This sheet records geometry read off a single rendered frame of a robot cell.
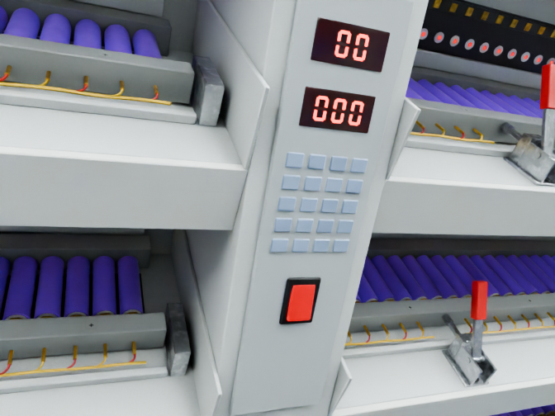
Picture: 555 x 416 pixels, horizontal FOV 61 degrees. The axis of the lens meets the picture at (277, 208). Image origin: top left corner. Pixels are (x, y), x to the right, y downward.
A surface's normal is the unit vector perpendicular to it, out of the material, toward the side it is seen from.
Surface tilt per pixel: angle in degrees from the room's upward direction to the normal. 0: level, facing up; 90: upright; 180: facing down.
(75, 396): 17
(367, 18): 90
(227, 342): 90
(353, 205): 90
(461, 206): 107
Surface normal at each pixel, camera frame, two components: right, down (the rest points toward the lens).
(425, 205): 0.29, 0.60
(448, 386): 0.26, -0.80
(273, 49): 0.35, 0.34
